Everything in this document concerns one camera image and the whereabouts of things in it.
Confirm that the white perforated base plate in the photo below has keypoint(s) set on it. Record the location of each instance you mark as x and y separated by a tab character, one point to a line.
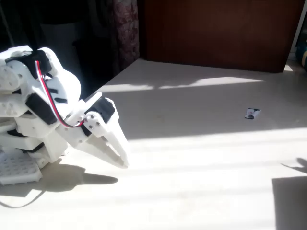
16	170

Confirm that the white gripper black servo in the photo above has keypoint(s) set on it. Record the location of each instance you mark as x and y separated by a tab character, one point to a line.
94	123

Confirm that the small printed paper tag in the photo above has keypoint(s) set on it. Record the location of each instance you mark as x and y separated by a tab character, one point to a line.
251	114

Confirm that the teal object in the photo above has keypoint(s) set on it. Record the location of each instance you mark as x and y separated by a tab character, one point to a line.
302	51

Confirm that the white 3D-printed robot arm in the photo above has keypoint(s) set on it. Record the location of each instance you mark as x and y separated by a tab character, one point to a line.
67	81

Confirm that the floral patterned curtain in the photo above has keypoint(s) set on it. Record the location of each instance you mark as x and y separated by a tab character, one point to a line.
127	31

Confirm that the white door frame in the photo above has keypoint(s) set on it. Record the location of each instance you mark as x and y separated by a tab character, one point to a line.
297	36

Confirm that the dark brown wooden cabinet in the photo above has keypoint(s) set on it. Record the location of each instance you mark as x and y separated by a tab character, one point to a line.
216	31

